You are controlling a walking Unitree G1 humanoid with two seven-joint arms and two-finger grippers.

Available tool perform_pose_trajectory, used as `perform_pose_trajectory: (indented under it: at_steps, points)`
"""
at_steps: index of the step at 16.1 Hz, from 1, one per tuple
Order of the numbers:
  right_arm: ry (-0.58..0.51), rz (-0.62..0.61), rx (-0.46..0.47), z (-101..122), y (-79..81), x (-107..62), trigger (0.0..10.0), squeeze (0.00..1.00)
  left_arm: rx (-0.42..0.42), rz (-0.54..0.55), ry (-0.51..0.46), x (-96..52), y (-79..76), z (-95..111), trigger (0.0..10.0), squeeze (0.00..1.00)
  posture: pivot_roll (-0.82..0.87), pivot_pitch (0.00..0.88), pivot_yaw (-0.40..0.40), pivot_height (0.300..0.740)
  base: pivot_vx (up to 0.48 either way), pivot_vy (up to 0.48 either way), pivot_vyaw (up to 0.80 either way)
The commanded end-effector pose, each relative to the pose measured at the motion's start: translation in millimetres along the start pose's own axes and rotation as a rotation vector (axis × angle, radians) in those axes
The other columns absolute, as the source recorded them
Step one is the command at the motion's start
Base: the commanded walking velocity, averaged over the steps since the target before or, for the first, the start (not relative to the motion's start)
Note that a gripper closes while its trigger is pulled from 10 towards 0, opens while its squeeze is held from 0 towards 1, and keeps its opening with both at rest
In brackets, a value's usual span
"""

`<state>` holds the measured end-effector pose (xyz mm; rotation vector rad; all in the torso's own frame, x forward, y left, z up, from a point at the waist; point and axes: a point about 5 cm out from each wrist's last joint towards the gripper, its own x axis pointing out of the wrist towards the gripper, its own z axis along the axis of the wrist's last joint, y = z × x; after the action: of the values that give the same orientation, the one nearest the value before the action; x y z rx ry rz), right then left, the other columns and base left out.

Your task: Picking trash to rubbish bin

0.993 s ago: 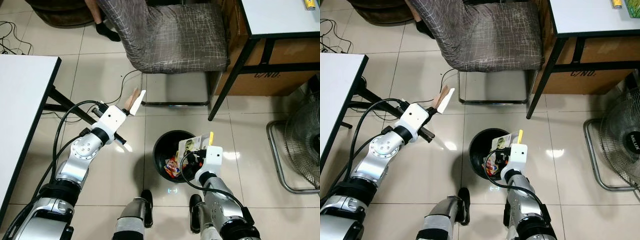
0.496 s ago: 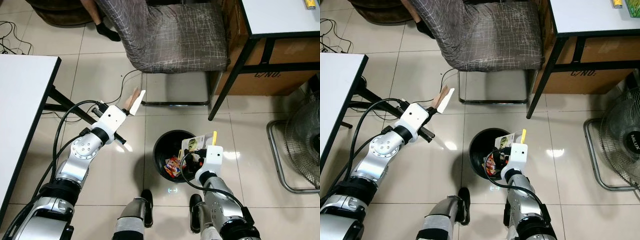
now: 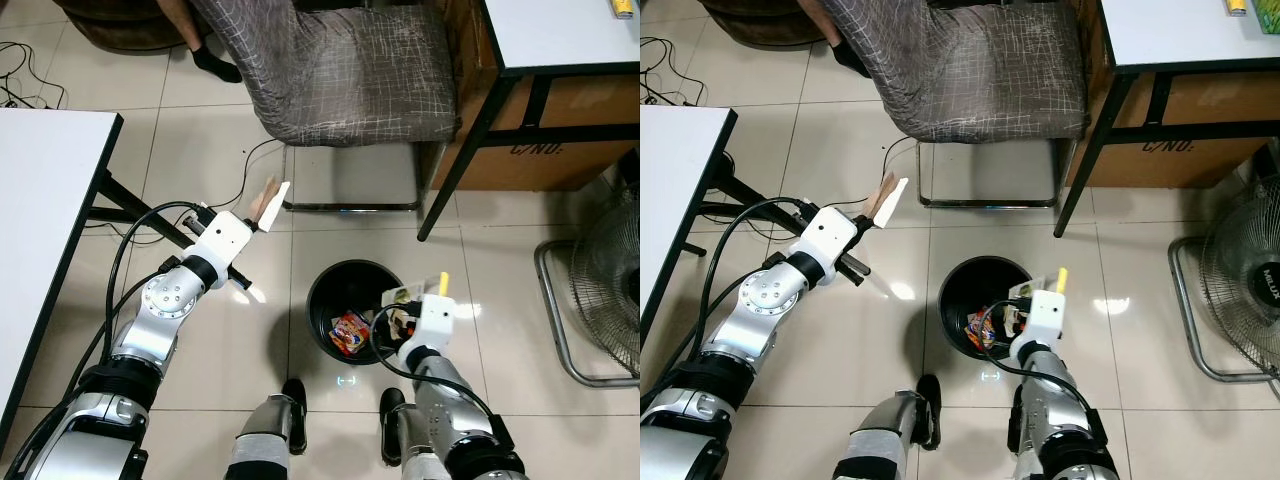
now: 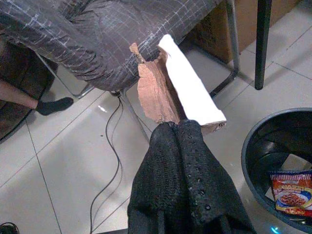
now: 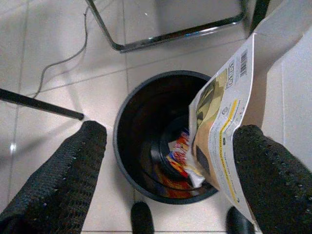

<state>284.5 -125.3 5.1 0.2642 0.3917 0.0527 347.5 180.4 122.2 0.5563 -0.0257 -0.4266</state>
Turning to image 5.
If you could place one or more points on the black round rubbish bin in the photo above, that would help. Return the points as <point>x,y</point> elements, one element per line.
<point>146,122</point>

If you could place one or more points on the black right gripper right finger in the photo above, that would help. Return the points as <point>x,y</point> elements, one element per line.
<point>275,185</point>

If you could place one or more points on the dark robot left leg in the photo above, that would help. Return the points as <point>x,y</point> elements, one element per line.
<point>142,219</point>

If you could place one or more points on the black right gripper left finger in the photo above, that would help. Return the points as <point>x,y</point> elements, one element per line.
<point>53,180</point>

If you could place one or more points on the grey checked fabric chair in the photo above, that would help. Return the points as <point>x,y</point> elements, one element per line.
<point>170,37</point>

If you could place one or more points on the dark robot right leg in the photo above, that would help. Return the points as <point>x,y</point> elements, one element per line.
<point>237,221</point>

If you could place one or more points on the red orange crumpled wrapper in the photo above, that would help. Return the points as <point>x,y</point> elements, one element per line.
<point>179,156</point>

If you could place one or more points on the white printed paper package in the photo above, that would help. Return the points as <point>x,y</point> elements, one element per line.
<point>219,109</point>

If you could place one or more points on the dark robot leg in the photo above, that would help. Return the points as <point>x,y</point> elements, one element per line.
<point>142,219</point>
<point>237,221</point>

